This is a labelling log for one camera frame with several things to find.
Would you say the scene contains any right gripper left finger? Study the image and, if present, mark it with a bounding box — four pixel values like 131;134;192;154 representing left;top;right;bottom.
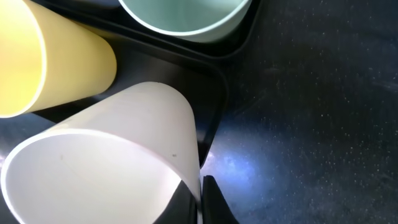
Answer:
154;179;200;224

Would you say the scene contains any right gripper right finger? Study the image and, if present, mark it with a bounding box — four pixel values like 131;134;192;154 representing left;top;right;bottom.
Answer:
201;175;240;224

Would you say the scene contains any white cup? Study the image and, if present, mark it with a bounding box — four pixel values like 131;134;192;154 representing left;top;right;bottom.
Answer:
0;81;202;224

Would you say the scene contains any black tray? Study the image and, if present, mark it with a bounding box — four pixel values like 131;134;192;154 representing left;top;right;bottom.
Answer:
30;0;262;169

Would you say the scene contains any yellow cup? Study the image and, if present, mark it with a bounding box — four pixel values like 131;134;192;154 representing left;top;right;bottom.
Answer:
0;0;118;119

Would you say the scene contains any green cup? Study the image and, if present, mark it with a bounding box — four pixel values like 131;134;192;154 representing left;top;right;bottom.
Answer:
117;0;253;44

